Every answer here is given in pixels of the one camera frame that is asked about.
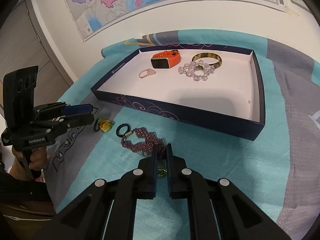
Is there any green bead item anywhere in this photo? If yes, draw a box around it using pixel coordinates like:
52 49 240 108
157 160 167 178

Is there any orange-sleeved left forearm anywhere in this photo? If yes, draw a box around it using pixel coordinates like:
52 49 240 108
9 158 33 181

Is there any person's left hand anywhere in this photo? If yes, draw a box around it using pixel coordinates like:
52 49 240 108
10 146 48 172

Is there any pink ring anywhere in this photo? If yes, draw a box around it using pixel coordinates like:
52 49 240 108
138 68 157 79

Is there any navy white jewelry box tray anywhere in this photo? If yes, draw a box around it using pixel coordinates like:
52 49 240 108
91 44 265 140

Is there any tortoiseshell bangle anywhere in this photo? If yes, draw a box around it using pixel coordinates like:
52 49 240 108
191 52 222 68

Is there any orange smart watch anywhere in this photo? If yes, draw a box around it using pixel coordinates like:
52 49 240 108
150 50 181 69

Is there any yellow green glass pendant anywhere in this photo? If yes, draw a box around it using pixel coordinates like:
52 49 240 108
93 117 114 132

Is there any teal grey bed blanket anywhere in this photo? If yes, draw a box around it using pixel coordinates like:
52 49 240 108
45 30 319 239

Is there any clear pink bead bracelet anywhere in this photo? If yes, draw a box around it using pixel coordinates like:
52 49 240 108
177 60 216 82

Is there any purple beaded necklace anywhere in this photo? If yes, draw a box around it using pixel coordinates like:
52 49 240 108
115 122 166 158

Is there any grey wooden door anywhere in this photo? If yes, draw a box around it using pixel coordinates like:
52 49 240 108
1 0 73 106

